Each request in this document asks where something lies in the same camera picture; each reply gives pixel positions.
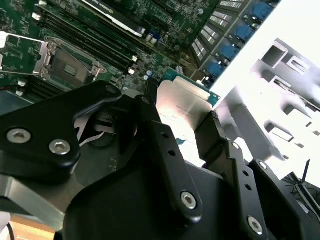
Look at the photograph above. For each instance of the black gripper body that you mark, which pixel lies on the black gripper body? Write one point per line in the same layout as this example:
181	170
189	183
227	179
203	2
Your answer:
137	212

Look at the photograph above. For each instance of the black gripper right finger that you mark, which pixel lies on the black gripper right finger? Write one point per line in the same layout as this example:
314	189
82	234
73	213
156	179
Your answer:
246	200

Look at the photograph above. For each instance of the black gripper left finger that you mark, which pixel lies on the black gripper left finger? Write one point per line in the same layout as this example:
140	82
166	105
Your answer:
37	125

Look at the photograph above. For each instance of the silver CPU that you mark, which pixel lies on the silver CPU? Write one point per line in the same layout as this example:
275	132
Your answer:
185	100

